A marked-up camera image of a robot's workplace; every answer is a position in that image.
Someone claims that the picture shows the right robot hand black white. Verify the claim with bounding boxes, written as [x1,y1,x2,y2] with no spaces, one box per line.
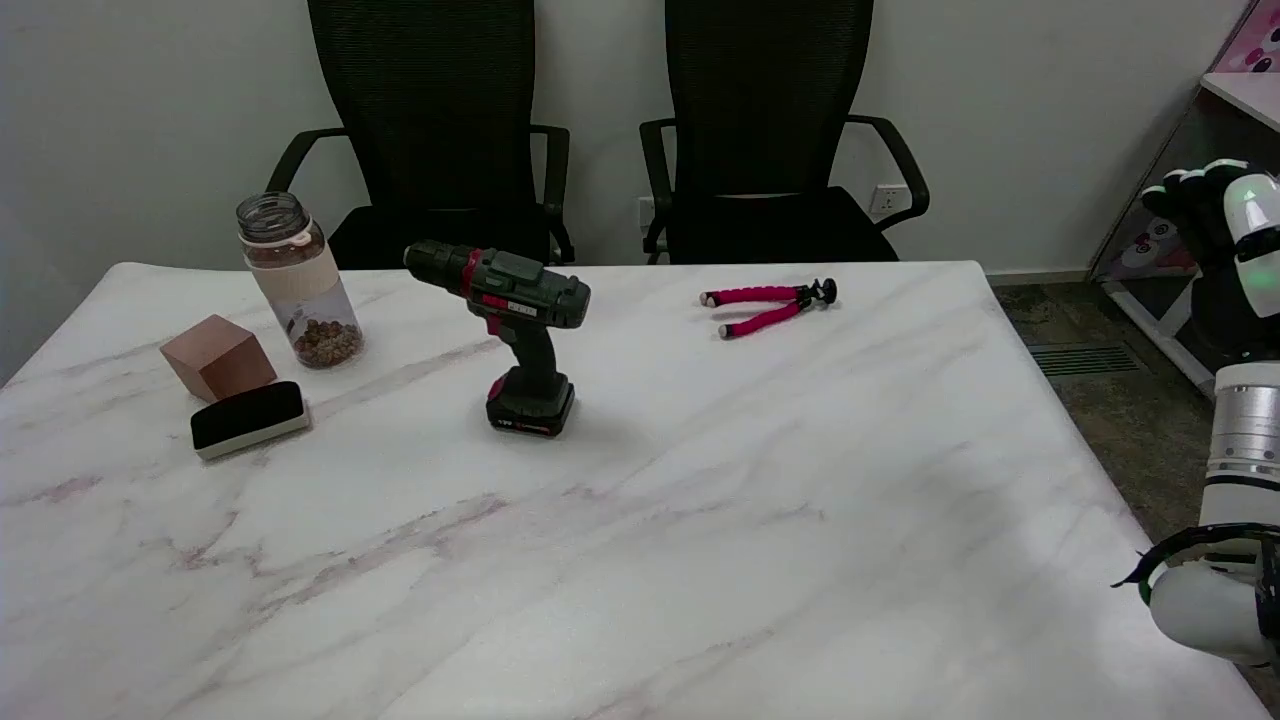
[1142,159,1280,367]

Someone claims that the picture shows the green red power screwdriver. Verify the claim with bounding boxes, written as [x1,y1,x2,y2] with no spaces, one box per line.
[403,240,592,439]

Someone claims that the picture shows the cartoon owl printed panel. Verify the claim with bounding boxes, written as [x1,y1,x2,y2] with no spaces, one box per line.
[1088,92,1280,283]

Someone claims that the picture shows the white desk with leg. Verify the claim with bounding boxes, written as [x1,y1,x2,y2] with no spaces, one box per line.
[1100,72,1280,401]

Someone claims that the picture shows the pink picture board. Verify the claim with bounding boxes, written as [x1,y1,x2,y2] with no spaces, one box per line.
[1213,0,1280,74]

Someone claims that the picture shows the floor vent grille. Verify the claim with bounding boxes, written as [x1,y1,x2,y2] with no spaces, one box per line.
[1028,343,1142,378]

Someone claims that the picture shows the black mesh office chair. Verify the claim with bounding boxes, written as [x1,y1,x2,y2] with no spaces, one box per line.
[639,0,931,266]
[266,0,576,271]

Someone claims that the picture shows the pink flexible mini tripod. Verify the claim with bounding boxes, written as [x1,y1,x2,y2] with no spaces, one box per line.
[700,278,838,340]

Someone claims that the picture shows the glass jar with nuts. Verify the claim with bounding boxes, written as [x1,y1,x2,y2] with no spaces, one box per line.
[236,191,365,370]

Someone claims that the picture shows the black white board eraser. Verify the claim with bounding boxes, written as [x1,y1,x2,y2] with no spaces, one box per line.
[190,381,311,461]

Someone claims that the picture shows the brown cube block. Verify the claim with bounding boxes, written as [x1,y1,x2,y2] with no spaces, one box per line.
[160,314,278,404]

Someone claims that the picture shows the black wrist cable bundle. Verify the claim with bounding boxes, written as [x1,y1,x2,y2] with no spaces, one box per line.
[1112,523,1280,641]

